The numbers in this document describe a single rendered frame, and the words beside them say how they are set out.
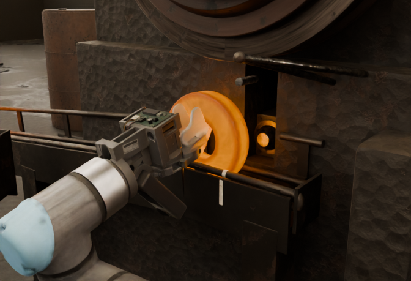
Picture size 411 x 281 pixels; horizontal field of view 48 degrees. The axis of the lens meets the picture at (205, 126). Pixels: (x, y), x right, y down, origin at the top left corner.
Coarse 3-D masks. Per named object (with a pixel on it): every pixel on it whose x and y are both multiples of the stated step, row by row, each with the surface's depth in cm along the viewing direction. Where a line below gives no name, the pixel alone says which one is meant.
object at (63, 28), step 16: (48, 16) 328; (64, 16) 322; (80, 16) 322; (48, 32) 332; (64, 32) 325; (80, 32) 325; (48, 48) 337; (64, 48) 329; (48, 64) 342; (64, 64) 332; (48, 80) 349; (64, 80) 336; (64, 96) 339; (80, 128) 344
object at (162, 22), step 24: (144, 0) 72; (336, 0) 53; (360, 0) 56; (168, 24) 70; (288, 24) 57; (312, 24) 55; (192, 48) 68; (216, 48) 65; (240, 48) 62; (264, 48) 60; (288, 48) 58
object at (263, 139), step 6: (264, 126) 78; (270, 126) 77; (258, 132) 78; (264, 132) 76; (270, 132) 76; (258, 138) 77; (264, 138) 76; (270, 138) 76; (264, 144) 76; (270, 144) 76
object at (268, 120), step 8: (264, 112) 79; (272, 112) 79; (264, 120) 78; (272, 120) 77; (256, 128) 79; (256, 136) 79; (256, 144) 80; (256, 152) 81; (264, 152) 79; (272, 152) 78
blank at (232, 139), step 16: (192, 96) 74; (208, 96) 72; (224, 96) 73; (208, 112) 72; (224, 112) 70; (240, 112) 72; (224, 128) 71; (240, 128) 70; (224, 144) 71; (240, 144) 70; (208, 160) 74; (224, 160) 72; (240, 160) 72
